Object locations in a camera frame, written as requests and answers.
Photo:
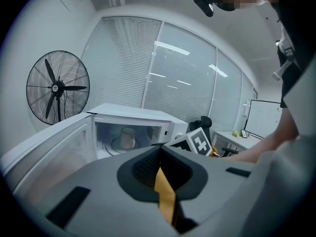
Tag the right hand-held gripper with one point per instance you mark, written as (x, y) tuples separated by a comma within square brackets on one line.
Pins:
[(197, 142)]

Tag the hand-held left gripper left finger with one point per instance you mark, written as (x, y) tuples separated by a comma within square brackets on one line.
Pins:
[(103, 201)]

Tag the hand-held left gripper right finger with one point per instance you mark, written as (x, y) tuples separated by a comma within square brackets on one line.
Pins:
[(222, 194)]

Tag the white microwave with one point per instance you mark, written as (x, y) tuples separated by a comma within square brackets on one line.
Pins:
[(138, 112)]

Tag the person's right forearm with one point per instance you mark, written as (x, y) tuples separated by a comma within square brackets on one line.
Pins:
[(271, 142)]

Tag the black office chair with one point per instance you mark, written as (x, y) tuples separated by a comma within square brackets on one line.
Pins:
[(206, 122)]

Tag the white desk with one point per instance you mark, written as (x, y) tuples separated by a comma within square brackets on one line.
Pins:
[(229, 138)]

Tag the yellow-green small item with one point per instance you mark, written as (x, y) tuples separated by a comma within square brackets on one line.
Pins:
[(236, 133)]

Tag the black framed whiteboard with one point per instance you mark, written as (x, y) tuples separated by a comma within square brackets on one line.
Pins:
[(264, 118)]

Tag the black standing fan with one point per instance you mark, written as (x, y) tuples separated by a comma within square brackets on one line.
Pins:
[(57, 88)]

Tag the person's black clothing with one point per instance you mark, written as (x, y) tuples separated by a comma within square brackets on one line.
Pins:
[(296, 21)]

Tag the small black picture frame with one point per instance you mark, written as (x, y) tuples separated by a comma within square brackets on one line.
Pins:
[(244, 133)]

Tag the black head camera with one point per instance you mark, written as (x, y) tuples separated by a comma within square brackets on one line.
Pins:
[(203, 2)]

